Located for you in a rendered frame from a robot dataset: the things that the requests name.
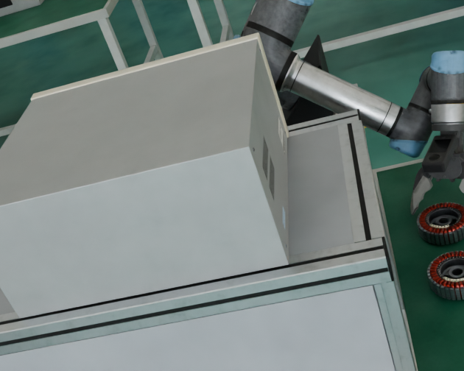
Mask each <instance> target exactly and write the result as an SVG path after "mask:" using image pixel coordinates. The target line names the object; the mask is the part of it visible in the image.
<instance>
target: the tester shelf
mask: <svg viewBox="0 0 464 371"><path fill-rule="evenodd" d="M287 128H288V130H289V137H288V138H287V167H288V220H289V264H288V265H285V266H278V267H274V268H270V269H263V270H259V271H255V272H248V273H244V274H240V275H234V276H230V277H226V278H219V279H215V280H208V281H204V282H200V283H193V284H189V285H185V286H179V287H174V288H170V289H164V290H160V291H153V292H149V293H145V294H138V295H134V296H130V297H123V298H119V299H115V300H109V301H104V302H100V303H94V304H90V305H83V306H79V307H76V308H69V309H65V310H61V311H54V312H50V313H46V314H39V315H35V316H31V317H24V318H19V317H18V315H17V313H16V312H15V310H14V309H13V307H12V306H11V304H10V302H9V301H8V299H7V298H6V296H5V295H4V292H3V291H2V290H1V288H0V355H4V354H8V353H15V352H19V351H23V350H31V349H35V348H39V347H46V346H50V345H58V344H62V343H66V342H73V341H77V340H81V339H89V338H93V337H97V336H104V335H108V334H112V333H120V332H124V331H131V330H135V329H139V328H147V327H151V326H155V325H162V324H166V323H170V322H178V321H182V320H187V319H194V318H198V317H205V316H209V315H213V314H221V313H225V312H229V311H236V310H240V309H245V308H252V307H256V306H260V305H267V304H272V303H279V302H283V301H287V300H294V299H298V298H303V297H310V296H315V295H319V294H325V293H330V292H337V291H341V290H346V289H352V288H357V287H361V286H368V285H373V284H377V283H383V282H388V281H394V277H393V271H392V267H391V263H390V256H389V252H388V248H387V241H386V237H385V233H384V226H383V222H382V215H381V211H380V207H379V201H378V197H377V193H376V186H375V182H374V178H373V171H372V167H371V163H370V156H369V153H368V146H367V142H366V138H365V131H364V127H363V124H362V118H361V115H360V112H359V109H357V110H352V111H348V112H344V113H339V114H336V115H333V116H327V117H324V118H320V119H315V120H311V121H306V122H303V123H299V124H293V125H290V126H287Z"/></svg>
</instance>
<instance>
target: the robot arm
mask: <svg viewBox="0 0 464 371"><path fill-rule="evenodd" d="M313 3H314V0H256V2H255V4H254V5H253V9H252V10H251V12H250V15H249V17H248V19H247V21H246V24H245V26H244V28H243V30H242V33H241V35H235V36H234V37H233V39H236V38H240V37H244V36H247V35H252V34H255V33H257V32H258V33H259V35H260V38H261V42H262V45H263V47H264V52H265V54H266V58H267V62H268V64H269V67H270V71H271V74H272V77H273V82H274V84H275V89H276V91H277V94H278V98H279V101H280V104H281V106H282V108H284V109H286V110H291V109H292V108H293V106H294V105H295V103H296V102H297V101H298V99H299V98H300V96H301V97H303V98H304V99H308V100H309V101H311V102H314V103H315V104H317V105H320V106H322V107H324V108H326V109H328V110H331V111H333V112H335V113H337V114H339V113H344V112H348V111H352V110H357V109H359V112H360V115H361V118H362V124H363V126H365V127H367V128H369V129H371V130H374V131H376V132H378V133H380V134H382V135H385V136H387V137H388V138H390V143H389V146H390V147H391V148H393V149H395V150H397V151H399V152H402V153H404V154H405V155H408V156H410V157H411V158H417V157H418V156H419V155H420V154H421V152H422V151H423V148H424V147H425V145H426V143H428V140H429V137H430V135H431V134H432V131H440V135H437V136H435V137H434V138H433V140H432V143H431V145H430V147H429V149H428V151H427V153H426V155H425V157H424V159H423V162H422V164H421V165H422V167H421V168H420V169H419V171H418V173H417V175H416V177H415V183H414V186H413V192H412V198H411V204H410V210H411V214H412V215H414V213H415V212H416V211H417V209H418V208H419V207H418V206H419V203H420V201H421V200H422V199H423V196H424V194H425V193H426V192H427V191H429V190H430V189H431V188H432V186H433V184H432V178H437V179H436V181H437V182H438V181H441V179H450V181H451V182H454V181H455V178H457V179H462V181H461V184H460V187H459V188H460V190H461V191H462V192H463V193H464V104H463V103H464V51H441V52H434V53H433V54H432V61H431V64H430V66H428V67H426V68H425V69H424V70H423V72H422V73H421V75H420V79H419V84H418V87H417V88H416V90H415V92H414V94H413V96H412V98H411V100H410V102H409V104H408V106H407V109H405V108H403V107H401V106H398V105H396V104H394V103H392V102H390V101H387V100H386V99H383V98H381V97H380V96H377V95H375V94H373V93H371V92H369V91H366V90H364V89H362V88H360V87H358V86H355V85H353V84H351V83H349V82H347V81H345V80H343V79H340V78H339V77H336V76H334V75H332V74H330V73H328V72H326V71H323V70H321V69H319V68H317V67H315V66H312V64H311V63H309V62H306V61H305V60H301V59H300V56H299V54H298V53H295V52H293V51H291V50H290V49H291V48H292V45H293V43H294V42H295V39H296V37H297V35H298V33H299V31H300V28H301V27H302V24H303V22H304V20H305V18H306V16H307V13H308V11H309V9H310V7H311V6H312V5H313Z"/></svg>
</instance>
